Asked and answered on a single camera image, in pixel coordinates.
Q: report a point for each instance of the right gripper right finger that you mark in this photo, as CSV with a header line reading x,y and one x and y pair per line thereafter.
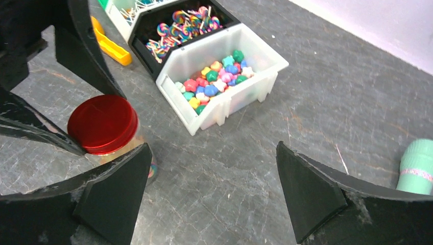
x,y
327,206

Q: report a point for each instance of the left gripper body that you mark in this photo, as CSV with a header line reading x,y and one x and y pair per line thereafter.
x,y
22,23

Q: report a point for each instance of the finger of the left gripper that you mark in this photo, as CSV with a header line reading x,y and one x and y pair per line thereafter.
x,y
20,120
77,49

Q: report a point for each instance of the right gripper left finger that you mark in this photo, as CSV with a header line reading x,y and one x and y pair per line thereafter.
x,y
105,199

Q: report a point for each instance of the orange plastic scoop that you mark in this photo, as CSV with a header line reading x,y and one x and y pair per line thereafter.
x,y
109,47

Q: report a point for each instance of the clear plastic jar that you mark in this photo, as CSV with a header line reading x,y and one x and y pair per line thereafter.
x,y
135,149

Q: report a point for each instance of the red jar lid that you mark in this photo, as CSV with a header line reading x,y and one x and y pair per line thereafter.
x,y
103,124

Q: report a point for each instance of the green candy bin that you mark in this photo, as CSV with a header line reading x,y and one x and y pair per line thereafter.
x,y
103,3

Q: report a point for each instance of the white lollipop bin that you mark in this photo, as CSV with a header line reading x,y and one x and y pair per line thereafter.
x,y
123,14

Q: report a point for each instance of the black swirl lollipop bin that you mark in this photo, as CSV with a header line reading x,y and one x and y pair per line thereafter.
x,y
171,25

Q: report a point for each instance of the white star candy bin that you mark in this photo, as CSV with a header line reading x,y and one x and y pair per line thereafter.
x,y
211,78

